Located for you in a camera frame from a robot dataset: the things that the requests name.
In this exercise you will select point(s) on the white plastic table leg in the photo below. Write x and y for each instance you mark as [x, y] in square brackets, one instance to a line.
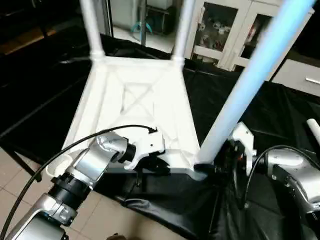
[92, 25]
[250, 75]
[314, 130]
[182, 30]

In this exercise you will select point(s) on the black mat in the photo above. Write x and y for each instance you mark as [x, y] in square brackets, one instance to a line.
[280, 110]

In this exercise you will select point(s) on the white drawer unit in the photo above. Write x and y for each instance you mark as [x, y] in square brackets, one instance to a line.
[305, 75]

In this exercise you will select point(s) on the white glass door cabinet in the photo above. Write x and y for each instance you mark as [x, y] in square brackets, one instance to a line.
[220, 30]

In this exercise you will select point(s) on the light blue stand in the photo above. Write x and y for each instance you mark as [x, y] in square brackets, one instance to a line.
[140, 27]

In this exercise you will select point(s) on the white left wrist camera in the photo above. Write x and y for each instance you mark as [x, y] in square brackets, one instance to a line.
[147, 145]

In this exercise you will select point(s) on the black metal table frame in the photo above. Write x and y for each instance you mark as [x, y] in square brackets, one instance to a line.
[20, 162]

